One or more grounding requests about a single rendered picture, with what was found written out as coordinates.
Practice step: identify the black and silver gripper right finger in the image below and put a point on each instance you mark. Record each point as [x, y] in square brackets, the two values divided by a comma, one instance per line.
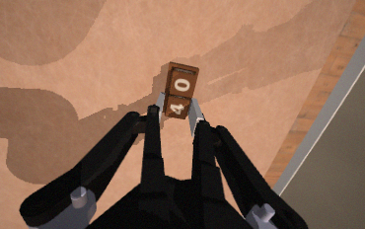
[260, 205]

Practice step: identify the brown number cube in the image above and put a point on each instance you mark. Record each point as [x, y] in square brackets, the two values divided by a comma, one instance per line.
[182, 82]
[176, 106]

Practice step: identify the brown wooden tray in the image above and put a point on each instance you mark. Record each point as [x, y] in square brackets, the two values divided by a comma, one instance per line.
[180, 66]

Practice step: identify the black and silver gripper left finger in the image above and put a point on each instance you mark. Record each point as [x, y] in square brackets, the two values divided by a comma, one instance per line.
[69, 202]

